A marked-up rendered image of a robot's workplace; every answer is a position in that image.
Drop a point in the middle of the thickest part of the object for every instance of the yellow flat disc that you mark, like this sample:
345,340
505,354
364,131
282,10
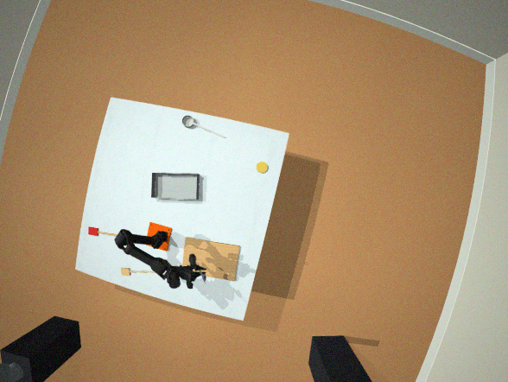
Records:
261,167

